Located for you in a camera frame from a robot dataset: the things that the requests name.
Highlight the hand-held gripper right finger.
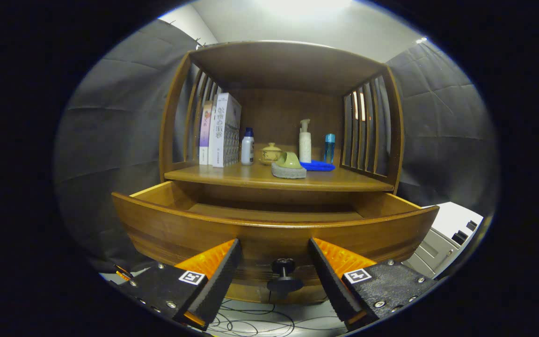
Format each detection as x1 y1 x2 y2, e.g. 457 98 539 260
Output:
308 237 438 330

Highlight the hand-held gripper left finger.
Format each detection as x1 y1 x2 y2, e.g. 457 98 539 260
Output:
120 238 243 330

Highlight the brown wooden drawer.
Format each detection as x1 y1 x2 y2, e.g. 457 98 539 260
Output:
111 180 440 304

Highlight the green scrub brush grey pad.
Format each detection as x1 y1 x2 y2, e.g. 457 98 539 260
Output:
271 151 307 179

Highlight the brown wooden countertop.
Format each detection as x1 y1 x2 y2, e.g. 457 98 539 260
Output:
164 159 395 192

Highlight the white drawer unit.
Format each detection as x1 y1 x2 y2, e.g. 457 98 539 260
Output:
403 201 484 279

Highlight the brown wooden cabinet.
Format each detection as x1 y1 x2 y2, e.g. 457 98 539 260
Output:
159 40 405 305

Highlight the orange black tool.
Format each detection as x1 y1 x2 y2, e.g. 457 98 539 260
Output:
112 264 134 282

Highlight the blue folded cloth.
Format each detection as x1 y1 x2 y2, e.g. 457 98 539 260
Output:
299 160 336 172

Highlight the clear blue bottle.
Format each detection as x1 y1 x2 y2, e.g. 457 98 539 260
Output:
323 133 336 164

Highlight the small white bottle blue cap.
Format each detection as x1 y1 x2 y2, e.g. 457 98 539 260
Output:
241 127 255 166

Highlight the white pump bottle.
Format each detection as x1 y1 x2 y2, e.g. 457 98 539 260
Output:
299 118 312 163

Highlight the beige lidded ceramic teacup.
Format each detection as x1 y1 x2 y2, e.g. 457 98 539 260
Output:
260 142 283 163

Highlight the thick white patterned book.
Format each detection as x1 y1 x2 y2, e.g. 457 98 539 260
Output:
213 93 242 168

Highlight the pink purple book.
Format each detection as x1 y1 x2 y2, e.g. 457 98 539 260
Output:
199 101 214 165

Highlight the black backdrop cloth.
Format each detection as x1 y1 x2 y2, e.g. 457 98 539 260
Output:
54 19 499 274

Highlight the large ceiling light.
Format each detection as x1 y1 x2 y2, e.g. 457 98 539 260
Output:
260 0 352 11

